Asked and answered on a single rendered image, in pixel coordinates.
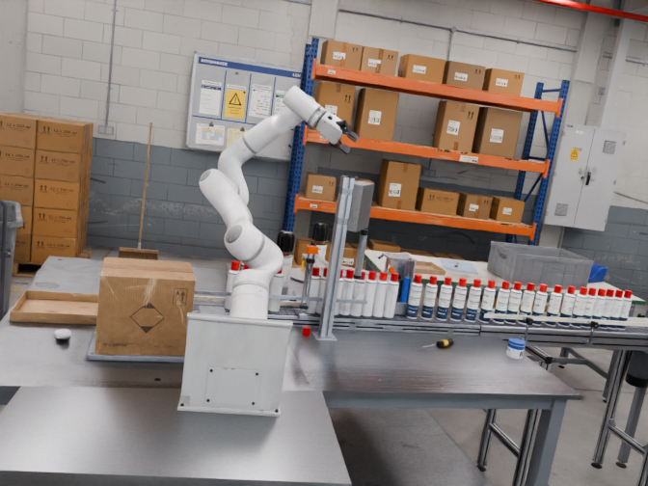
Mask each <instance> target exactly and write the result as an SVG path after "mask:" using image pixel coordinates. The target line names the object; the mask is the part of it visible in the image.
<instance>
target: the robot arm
mask: <svg viewBox="0 0 648 486"><path fill-rule="evenodd" d="M283 104H284V105H285V106H286V108H285V109H283V110H282V111H281V112H279V113H277V114H275V115H273V116H271V117H268V118H266V119H265V120H263V121H261V122H260V123H259V124H257V125H256V126H255V127H253V128H252V129H250V130H249V131H248V132H246V133H245V134H244V135H242V136H241V137H240V138H239V139H237V140H236V141H235V142H233V143H232V144H231V145H229V146H228V147H227V148H225V149H224V151H223V152H222V153H221V155H220V158H219V161H218V170H215V169H210V170H207V171H206V172H204V173H203V174H202V176H201V178H200V188H201V190H202V192H203V194H204V195H205V197H206V198H207V199H208V200H209V201H210V203H211V204H212V205H213V206H214V207H215V208H216V210H217V211H218V212H219V213H220V215H221V216H222V218H223V220H224V222H225V224H226V226H227V232H226V234H225V238H224V241H225V245H226V247H227V249H228V251H229V252H230V253H231V254H232V255H233V256H234V257H236V258H237V259H239V260H240V261H242V262H243V263H244V264H246V265H247V266H248V267H249V269H245V270H241V271H239V272H238V273H237V274H236V275H235V277H234V279H233V282H232V289H231V298H230V308H229V316H239V317H250V318H260V319H267V312H268V295H269V283H270V281H271V279H272V278H273V276H274V275H276V274H277V273H278V272H279V271H280V270H281V269H282V267H283V265H284V256H283V253H282V251H281V249H280V248H279V247H278V246H277V245H276V244H275V243H274V242H273V241H272V240H270V239H269V238H268V237H267V236H265V235H264V234H263V233H262V232H260V231H259V230H258V229H257V228H256V227H255V226H254V225H253V217H252V215H251V212H250V211H249V209H248V207H247V204H248V201H249V192H248V188H247V184H246V182H245V179H244V176H243V174H242V171H241V166H242V165H243V164H244V163H245V162H246V161H248V160H249V159H250V158H252V157H253V156H254V155H256V154H257V153H258V152H260V151H261V150H262V149H264V148H265V147H267V146H268V145H269V144H271V143H272V142H273V141H274V140H276V139H277V138H278V137H280V136H281V135H283V134H285V133H286V132H287V131H289V130H290V129H292V128H293V127H295V126H296V125H298V124H299V123H300V122H302V121H305V122H307V123H308V124H309V125H310V126H311V127H315V128H316V129H317V130H318V132H319V133H320V134H321V135H322V136H323V137H325V138H326V139H327V140H328V141H329V145H330V146H331V147H334V148H336V149H340V150H341V151H343V152H344V153H345V154H346V155H347V154H348V153H349V152H350V151H351V148H350V147H348V146H347V145H345V144H343V143H342V141H341V140H340V138H341V137H342V136H343V134H346V135H347V137H348V138H350V139H351V140H352V141H353V142H355V143H356V142H357V141H358V139H359V138H360V136H358V135H357V134H356V133H355V132H353V131H352V129H351V128H350V126H349V124H348V123H347V121H346V120H343V121H342V120H341V119H339V118H338V117H336V116H335V115H333V114H331V113H330V112H326V110H325V109H324V108H323V107H322V106H320V105H319V104H318V103H317V102H316V101H315V99H314V98H313V97H312V96H310V95H307V94H305V93H304V92H303V91H302V90H300V89H299V88H298V87H297V86H293V87H292V88H290V89H289V90H288V92H287V93H286V94H285V96H284V97H283ZM338 143H339V144H338Z"/></svg>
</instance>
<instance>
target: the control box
mask: <svg viewBox="0 0 648 486"><path fill-rule="evenodd" d="M373 191H374V183H370V182H364V181H354V187H353V190H352V195H351V196H352V200H351V206H350V212H349V219H348V222H347V230H349V231H354V232H357V231H359V230H363V229H366V228H367V227H368V222H369V215H370V209H371V203H372V197H373Z"/></svg>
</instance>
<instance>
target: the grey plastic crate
mask: <svg viewBox="0 0 648 486"><path fill-rule="evenodd" d="M593 262H594V261H593V260H590V259H588V258H585V257H583V256H578V255H576V254H573V253H571V252H568V251H566V250H563V249H558V248H549V247H540V246H530V245H521V244H512V243H502V242H494V241H492V242H491V251H490V255H489V260H488V265H487V270H488V271H489V272H491V273H493V274H494V275H496V276H498V277H500V278H502V279H503V280H505V281H507V282H510V283H511V284H514V283H515V282H519V283H522V285H527V283H533V284H535V286H539V287H540V284H546V285H547V286H548V287H549V288H554V286H555V285H556V284H557V285H561V286H562V289H568V286H569V285H571V286H574V287H575V288H576V289H575V290H580V289H581V286H583V287H587V284H588V280H589V275H590V271H591V267H592V266H593Z"/></svg>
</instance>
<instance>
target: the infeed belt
mask: <svg viewBox="0 0 648 486"><path fill-rule="evenodd" d="M199 306H209V307H213V306H214V307H225V306H222V305H204V304H193V311H198V310H199ZM299 312H300V310H293V309H280V311H279V312H270V311H269V312H267V314H275V315H294V316H298V313H299ZM334 318H350V319H369V320H388V321H407V322H425V323H445V324H463V325H480V324H478V323H477V322H475V323H469V322H466V321H465V320H464V319H465V318H461V322H453V321H451V320H450V317H447V318H446V321H445V322H443V321H438V320H436V319H435V318H436V317H435V316H432V320H431V321H426V320H422V319H421V318H420V316H418V317H417V320H411V319H407V318H406V315H397V314H394V315H393V318H392V319H388V318H385V317H382V318H376V317H373V316H371V317H363V316H361V317H354V316H351V315H349V316H342V315H338V316H334Z"/></svg>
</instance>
